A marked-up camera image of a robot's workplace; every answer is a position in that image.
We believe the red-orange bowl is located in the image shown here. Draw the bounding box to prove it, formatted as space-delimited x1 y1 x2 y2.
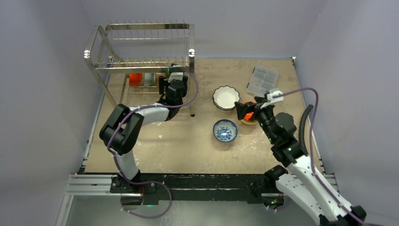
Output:
128 73 143 87
244 107 256 121

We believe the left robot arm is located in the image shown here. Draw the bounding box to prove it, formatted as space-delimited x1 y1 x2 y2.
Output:
99 75 189 193

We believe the white blue floral bowl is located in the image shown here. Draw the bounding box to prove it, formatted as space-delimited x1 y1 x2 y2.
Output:
212 119 238 142

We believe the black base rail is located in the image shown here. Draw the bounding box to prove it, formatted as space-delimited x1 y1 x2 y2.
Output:
110 173 284 206

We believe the metal two-tier dish rack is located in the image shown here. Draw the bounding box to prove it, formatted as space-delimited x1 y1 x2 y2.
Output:
83 21 195 107

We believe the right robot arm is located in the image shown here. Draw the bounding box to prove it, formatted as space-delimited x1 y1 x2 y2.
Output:
234 97 367 226

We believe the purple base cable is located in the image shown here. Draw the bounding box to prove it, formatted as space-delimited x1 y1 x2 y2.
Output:
120 181 173 219

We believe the white fluted bowl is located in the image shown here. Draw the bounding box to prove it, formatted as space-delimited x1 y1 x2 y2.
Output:
215 105 236 113
212 86 240 108

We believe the clear plastic organizer box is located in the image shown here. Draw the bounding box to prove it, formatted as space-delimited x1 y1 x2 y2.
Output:
247 65 279 97

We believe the black hose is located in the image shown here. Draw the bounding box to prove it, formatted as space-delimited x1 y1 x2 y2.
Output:
298 104 314 157

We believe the pale green bowl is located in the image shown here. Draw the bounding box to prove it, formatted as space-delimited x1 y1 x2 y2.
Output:
144 73 155 87

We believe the aluminium frame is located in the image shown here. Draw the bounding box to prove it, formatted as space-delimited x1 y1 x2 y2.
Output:
55 173 349 226

